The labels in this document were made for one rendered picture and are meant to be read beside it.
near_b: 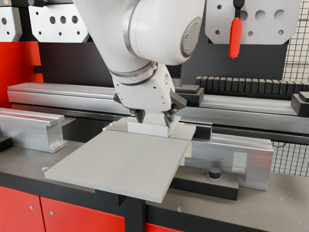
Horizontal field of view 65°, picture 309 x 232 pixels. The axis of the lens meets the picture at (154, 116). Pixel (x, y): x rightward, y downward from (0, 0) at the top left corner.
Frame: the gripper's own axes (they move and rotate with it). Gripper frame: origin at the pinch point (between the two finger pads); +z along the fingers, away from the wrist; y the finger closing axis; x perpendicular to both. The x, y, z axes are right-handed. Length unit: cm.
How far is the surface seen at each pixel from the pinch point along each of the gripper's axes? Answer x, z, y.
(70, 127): -7, 28, 41
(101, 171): 17.1, -11.4, 1.4
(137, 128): 4.7, -2.2, 2.0
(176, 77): -8.1, -3.6, -3.7
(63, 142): 4.0, 14.6, 30.7
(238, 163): -71, 194, -28
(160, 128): 4.3, -2.7, -3.0
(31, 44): -50, 27, 85
